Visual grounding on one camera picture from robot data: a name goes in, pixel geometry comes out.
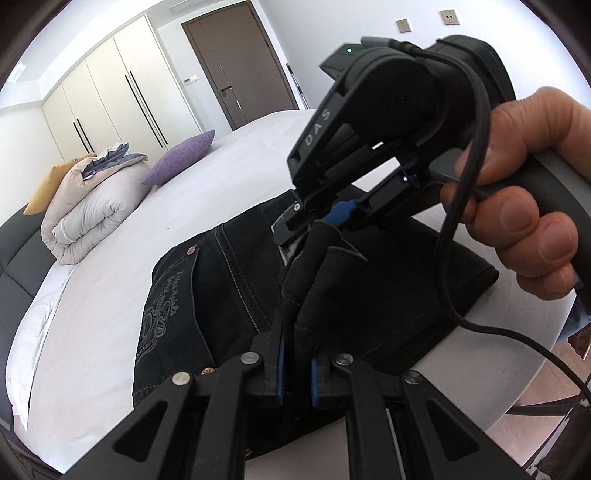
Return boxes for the person's right hand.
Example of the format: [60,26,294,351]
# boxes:
[438,86,591,303]

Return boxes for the beige wall socket near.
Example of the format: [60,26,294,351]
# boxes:
[440,10,460,26]

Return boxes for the beige wall socket far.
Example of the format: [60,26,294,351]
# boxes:
[396,19,411,33]

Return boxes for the white wardrobe with black handles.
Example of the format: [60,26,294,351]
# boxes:
[42,15,201,164]

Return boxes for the white light switch panel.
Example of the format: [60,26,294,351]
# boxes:
[183,75,198,85]

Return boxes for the white pillow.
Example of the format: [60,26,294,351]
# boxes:
[5,262,76,430]

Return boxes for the purple cushion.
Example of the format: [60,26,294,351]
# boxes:
[142,130,215,186]

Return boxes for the beige wall socket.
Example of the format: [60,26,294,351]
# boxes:
[396,19,411,33]
[440,10,460,26]

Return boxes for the folded beige grey duvet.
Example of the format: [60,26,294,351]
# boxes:
[40,143,150,265]

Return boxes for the mustard yellow cushion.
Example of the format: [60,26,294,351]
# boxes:
[23,157,84,216]

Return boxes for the brown wooden door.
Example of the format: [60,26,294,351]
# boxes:
[182,1,298,130]

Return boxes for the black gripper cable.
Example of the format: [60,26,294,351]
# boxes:
[399,42,591,407]

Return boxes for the dark grey padded headboard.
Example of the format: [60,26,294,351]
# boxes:
[0,207,55,432]

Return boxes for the black denim pants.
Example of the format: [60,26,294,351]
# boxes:
[132,192,499,404]

